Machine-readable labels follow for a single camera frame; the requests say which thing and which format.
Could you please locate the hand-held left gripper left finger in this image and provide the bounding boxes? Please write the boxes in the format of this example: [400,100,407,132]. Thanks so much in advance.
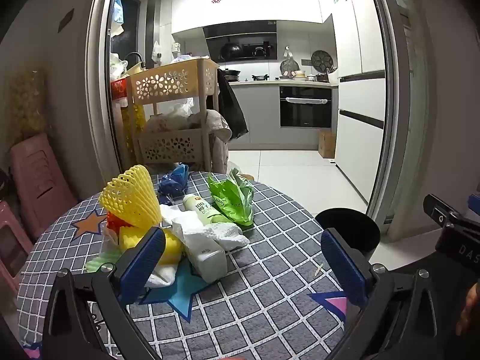
[41,227,167,360]

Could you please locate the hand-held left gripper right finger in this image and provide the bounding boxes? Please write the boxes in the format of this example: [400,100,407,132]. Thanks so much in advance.
[320,227,439,360]

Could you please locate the yellow ridged sponge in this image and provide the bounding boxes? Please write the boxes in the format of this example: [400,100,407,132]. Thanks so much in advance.
[119,227,184,265]

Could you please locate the black trash bin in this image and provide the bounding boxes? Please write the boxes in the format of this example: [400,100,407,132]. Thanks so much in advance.
[315,208,381,263]

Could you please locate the white bottle green cap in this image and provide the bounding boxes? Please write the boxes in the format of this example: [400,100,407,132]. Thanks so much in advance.
[186,213,228,283]

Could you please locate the blue plastic bag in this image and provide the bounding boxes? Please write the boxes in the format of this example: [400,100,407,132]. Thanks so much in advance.
[157,163,190,205]

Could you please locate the person's right hand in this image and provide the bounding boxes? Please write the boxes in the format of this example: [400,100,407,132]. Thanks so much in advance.
[455,280,480,337]

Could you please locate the pale green foam net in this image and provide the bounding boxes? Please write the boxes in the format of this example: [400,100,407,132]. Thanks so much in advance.
[85,252,121,274]

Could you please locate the red packet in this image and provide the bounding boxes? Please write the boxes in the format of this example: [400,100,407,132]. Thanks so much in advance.
[106,212,131,234]

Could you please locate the yellow foam fruit net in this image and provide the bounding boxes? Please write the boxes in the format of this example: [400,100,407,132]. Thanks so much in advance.
[99,165,163,230]

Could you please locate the white paper towel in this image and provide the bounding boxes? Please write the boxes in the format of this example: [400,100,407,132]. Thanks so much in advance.
[144,204,251,289]

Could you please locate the small white drink bottle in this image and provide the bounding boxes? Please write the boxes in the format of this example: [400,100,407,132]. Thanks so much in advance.
[182,194,213,224]

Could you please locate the grey checked tablecloth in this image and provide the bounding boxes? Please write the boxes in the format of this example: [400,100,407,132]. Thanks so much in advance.
[17,170,347,360]

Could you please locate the white refrigerator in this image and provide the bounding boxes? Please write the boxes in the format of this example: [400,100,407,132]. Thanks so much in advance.
[332,0,388,205]

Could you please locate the green plastic bag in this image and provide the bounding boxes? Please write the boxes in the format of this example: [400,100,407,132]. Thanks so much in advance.
[207,168,255,227]

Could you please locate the cardboard box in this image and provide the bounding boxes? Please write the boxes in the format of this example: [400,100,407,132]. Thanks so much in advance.
[317,129,337,159]

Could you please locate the pink plastic stool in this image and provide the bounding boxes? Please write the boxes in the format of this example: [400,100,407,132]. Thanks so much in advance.
[9,133,78,241]
[0,200,35,295]

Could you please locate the floral pink cloth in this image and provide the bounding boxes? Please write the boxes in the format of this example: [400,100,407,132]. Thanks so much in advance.
[204,109,234,174]

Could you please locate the white plastic bags in cart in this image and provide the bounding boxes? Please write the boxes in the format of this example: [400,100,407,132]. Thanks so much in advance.
[144,98,206,133]

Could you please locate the built-in black oven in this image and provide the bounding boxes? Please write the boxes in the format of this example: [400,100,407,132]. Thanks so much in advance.
[279,85,333,129]

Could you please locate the black plastic bag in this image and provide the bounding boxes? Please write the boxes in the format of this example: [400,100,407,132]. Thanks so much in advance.
[217,68,250,140]

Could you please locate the beige perforated storage cart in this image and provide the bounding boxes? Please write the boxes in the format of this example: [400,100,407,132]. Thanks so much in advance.
[125,58,222,173]

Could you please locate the round metal tray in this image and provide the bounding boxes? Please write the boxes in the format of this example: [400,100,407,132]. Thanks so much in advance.
[310,49,335,74]

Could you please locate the kitchen faucet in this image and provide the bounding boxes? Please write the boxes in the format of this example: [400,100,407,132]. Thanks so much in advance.
[125,51,145,69]

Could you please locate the black range hood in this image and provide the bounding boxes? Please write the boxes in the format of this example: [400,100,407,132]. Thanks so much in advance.
[203,22,278,62]

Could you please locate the grey sliding door frame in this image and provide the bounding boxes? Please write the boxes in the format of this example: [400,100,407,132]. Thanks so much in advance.
[85,0,430,241]

